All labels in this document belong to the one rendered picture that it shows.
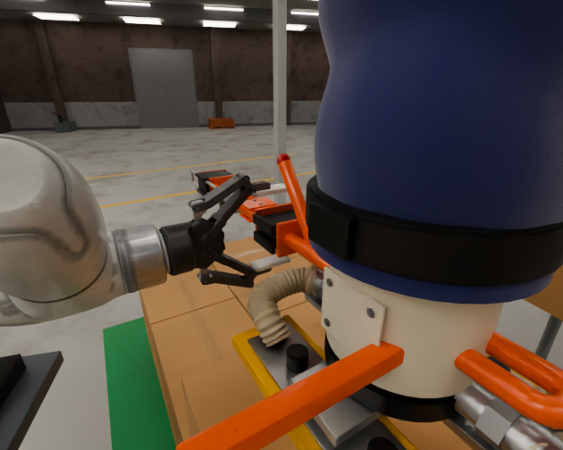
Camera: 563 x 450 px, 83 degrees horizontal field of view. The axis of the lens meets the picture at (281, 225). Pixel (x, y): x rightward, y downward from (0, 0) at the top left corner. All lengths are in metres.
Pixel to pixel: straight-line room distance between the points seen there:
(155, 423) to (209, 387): 1.21
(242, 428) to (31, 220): 0.20
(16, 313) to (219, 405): 0.36
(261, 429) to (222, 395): 0.42
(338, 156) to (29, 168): 0.22
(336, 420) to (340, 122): 0.28
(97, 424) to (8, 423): 0.94
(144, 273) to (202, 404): 0.30
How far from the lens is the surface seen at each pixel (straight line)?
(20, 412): 1.09
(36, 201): 0.27
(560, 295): 1.70
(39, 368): 1.19
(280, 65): 4.17
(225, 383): 0.69
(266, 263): 0.57
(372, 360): 0.30
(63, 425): 2.06
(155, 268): 0.46
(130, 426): 1.92
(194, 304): 1.58
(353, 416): 0.37
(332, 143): 0.26
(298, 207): 0.49
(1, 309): 0.46
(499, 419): 0.37
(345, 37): 0.27
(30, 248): 0.28
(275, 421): 0.25
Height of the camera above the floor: 1.46
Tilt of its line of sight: 23 degrees down
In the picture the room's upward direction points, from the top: straight up
